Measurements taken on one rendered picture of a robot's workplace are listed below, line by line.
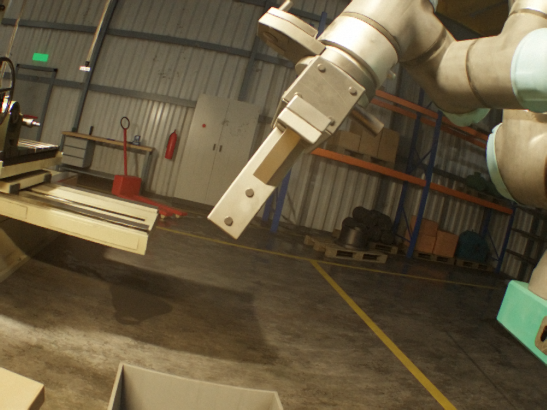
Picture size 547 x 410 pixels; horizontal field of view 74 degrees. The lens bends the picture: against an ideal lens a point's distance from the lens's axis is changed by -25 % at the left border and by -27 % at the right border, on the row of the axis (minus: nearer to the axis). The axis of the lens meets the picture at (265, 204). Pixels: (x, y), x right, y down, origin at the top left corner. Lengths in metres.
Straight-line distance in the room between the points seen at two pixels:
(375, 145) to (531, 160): 8.07
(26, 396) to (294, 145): 0.42
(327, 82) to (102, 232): 2.27
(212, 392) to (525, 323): 1.12
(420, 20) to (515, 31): 0.11
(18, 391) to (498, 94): 0.62
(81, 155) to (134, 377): 7.46
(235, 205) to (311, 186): 9.29
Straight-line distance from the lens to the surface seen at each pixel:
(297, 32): 0.41
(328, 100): 0.35
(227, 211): 0.33
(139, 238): 2.53
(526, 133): 0.60
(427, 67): 0.46
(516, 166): 0.61
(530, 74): 0.38
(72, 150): 8.74
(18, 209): 2.72
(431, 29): 0.46
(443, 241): 9.68
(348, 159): 8.27
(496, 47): 0.41
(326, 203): 9.70
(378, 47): 0.41
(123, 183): 7.62
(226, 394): 1.46
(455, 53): 0.45
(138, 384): 1.46
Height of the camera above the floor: 1.29
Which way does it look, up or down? 6 degrees down
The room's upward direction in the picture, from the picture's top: 14 degrees clockwise
